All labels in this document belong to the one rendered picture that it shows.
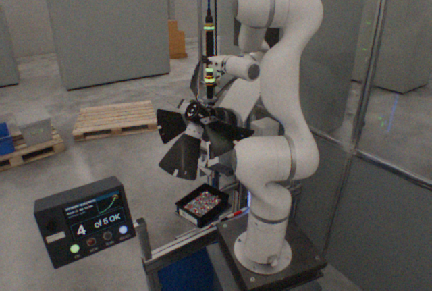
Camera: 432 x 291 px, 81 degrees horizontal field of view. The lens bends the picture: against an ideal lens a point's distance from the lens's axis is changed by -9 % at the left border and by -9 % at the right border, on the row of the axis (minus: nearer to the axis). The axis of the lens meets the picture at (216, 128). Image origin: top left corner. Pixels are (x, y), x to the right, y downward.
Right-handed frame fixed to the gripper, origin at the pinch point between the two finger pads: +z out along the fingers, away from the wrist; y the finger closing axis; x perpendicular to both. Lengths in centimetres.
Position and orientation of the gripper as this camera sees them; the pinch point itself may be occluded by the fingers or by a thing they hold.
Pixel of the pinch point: (210, 58)
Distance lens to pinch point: 134.3
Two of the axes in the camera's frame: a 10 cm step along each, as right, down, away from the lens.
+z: -5.6, -3.6, 7.5
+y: 8.3, -2.4, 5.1
